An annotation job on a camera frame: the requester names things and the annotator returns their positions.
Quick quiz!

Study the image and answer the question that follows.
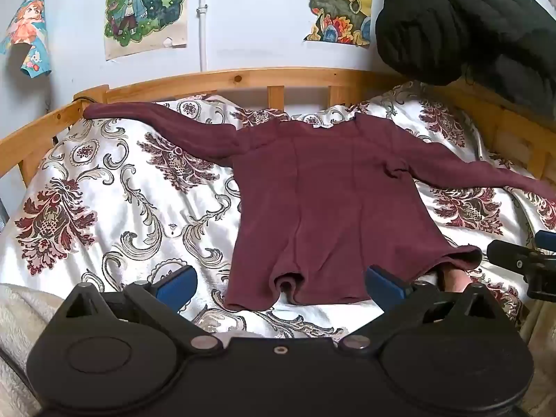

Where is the white floral satin blanket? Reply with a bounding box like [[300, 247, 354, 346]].
[[0, 82, 556, 345]]

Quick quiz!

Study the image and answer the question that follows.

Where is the beige fleece blanket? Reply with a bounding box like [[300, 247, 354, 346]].
[[0, 282, 67, 417]]

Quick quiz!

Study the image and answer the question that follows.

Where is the white wall pipe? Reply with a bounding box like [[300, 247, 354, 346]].
[[197, 0, 210, 74]]

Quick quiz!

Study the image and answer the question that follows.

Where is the black quilted coat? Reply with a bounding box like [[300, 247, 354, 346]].
[[375, 0, 556, 116]]

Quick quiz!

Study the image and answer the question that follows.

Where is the maroon long-sleeve shirt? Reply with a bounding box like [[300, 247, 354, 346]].
[[82, 101, 556, 312]]

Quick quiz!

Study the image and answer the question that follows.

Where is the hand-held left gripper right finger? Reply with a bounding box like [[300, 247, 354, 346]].
[[338, 264, 505, 355]]

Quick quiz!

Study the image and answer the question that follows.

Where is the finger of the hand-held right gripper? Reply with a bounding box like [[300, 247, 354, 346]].
[[486, 240, 556, 303], [534, 230, 556, 253]]

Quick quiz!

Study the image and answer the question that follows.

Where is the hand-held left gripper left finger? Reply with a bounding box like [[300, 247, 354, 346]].
[[64, 264, 225, 355]]

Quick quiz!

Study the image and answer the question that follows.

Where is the person's bare leg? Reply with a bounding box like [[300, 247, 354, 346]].
[[436, 267, 472, 294]]

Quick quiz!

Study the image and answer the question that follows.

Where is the wooden bed frame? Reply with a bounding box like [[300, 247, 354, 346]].
[[0, 67, 556, 227]]

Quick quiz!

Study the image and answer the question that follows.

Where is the landscape wall poster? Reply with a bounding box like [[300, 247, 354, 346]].
[[296, 0, 373, 48]]

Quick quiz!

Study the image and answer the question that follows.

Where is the orange-haired figure wall poster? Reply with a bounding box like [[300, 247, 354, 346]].
[[0, 0, 53, 78]]

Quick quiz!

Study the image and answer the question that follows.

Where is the blond figure wall poster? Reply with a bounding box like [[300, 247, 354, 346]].
[[104, 0, 190, 62]]

